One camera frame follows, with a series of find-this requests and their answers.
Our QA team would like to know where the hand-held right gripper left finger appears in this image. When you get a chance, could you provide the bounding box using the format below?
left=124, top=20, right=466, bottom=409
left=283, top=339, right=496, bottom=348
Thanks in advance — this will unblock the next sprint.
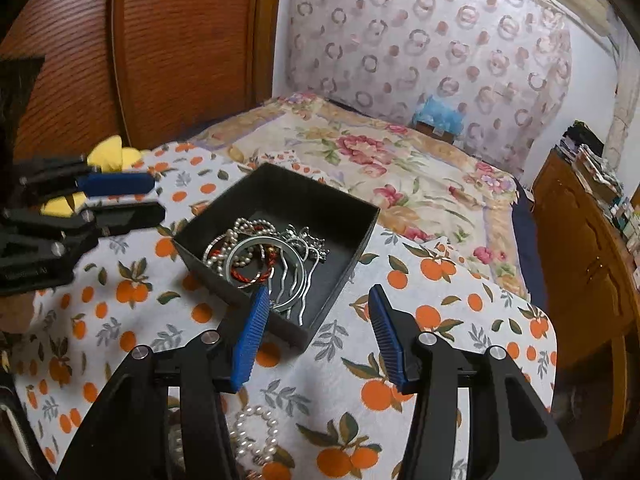
left=57, top=285, right=271, bottom=480

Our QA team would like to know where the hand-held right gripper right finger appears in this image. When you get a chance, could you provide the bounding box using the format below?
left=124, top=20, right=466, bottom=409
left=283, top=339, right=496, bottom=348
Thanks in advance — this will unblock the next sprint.
left=368, top=284, right=583, bottom=480

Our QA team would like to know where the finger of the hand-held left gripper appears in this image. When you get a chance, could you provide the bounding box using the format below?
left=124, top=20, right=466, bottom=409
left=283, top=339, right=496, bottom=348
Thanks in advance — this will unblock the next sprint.
left=0, top=201, right=167, bottom=241
left=15, top=156, right=157, bottom=199

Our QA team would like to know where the red string bracelet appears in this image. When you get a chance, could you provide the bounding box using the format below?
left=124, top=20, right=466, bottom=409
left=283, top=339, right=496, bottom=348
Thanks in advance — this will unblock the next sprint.
left=209, top=230, right=282, bottom=287

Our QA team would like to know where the thin silver bangle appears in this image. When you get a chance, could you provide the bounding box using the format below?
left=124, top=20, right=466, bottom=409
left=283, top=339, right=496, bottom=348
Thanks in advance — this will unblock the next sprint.
left=249, top=247, right=308, bottom=312

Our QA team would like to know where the pearl necklace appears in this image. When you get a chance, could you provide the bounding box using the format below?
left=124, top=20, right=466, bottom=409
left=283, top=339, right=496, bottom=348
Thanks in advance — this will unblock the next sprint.
left=202, top=217, right=284, bottom=282

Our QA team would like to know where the silver hair comb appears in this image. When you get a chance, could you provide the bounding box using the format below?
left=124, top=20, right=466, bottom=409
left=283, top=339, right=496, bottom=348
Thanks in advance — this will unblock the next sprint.
left=267, top=225, right=332, bottom=322

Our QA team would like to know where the black cardboard box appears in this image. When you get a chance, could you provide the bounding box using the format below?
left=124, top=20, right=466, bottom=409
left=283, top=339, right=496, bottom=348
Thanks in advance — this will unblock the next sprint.
left=171, top=162, right=381, bottom=351

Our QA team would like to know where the yellow plush toy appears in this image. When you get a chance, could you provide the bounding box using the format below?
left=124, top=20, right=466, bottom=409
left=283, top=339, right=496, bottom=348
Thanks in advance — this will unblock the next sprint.
left=40, top=135, right=147, bottom=217

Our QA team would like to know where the orange fruit print tablecloth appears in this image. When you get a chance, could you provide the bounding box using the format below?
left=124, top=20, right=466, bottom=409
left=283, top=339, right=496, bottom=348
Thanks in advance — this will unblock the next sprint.
left=10, top=140, right=559, bottom=480

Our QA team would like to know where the dark cloth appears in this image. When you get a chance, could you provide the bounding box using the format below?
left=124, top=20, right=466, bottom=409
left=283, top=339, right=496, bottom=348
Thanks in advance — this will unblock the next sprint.
left=0, top=54, right=47, bottom=173

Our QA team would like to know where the brown louvred wardrobe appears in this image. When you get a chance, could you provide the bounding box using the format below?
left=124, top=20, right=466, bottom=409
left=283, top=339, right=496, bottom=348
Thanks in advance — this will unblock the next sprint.
left=0, top=0, right=287, bottom=162

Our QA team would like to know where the dark blue bed sheet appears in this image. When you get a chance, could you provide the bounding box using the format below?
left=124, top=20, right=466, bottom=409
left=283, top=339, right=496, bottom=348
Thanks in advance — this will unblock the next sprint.
left=509, top=179, right=552, bottom=312

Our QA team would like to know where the floral bed blanket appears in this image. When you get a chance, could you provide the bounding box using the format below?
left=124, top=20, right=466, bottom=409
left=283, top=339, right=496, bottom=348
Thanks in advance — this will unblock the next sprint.
left=187, top=91, right=532, bottom=302

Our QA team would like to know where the wooden side cabinet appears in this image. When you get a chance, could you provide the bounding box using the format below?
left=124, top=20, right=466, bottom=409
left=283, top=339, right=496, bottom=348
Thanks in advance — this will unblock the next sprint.
left=530, top=147, right=640, bottom=413

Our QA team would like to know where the brown cardboard box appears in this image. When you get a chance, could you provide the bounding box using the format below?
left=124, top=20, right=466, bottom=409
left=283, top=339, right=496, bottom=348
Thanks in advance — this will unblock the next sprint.
left=414, top=119, right=459, bottom=139

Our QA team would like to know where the blue plastic bag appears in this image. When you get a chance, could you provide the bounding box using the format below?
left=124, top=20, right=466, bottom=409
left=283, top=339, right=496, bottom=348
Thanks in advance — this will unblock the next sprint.
left=412, top=93, right=469, bottom=134

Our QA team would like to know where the group of cosmetic bottles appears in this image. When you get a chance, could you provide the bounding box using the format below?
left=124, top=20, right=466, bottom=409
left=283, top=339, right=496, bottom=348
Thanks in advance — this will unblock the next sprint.
left=606, top=194, right=640, bottom=263

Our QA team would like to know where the stack of folded light cloths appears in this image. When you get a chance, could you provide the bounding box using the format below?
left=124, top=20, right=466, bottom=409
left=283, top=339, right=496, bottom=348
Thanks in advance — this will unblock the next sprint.
left=571, top=142, right=624, bottom=202

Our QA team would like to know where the stack of dark clothes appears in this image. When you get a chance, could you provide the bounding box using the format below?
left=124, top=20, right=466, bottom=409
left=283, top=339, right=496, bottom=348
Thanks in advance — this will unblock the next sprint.
left=561, top=120, right=595, bottom=162

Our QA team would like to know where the beige window curtain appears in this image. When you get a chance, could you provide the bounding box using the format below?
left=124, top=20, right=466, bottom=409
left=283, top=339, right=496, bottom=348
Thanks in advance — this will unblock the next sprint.
left=612, top=30, right=640, bottom=136

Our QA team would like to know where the white pearl bracelet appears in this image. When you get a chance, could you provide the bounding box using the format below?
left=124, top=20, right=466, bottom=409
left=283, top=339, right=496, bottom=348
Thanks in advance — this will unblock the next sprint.
left=228, top=406, right=281, bottom=467

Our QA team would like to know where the ring pattern sheer curtain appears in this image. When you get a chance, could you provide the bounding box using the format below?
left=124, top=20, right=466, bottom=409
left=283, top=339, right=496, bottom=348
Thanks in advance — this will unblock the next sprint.
left=282, top=0, right=574, bottom=177

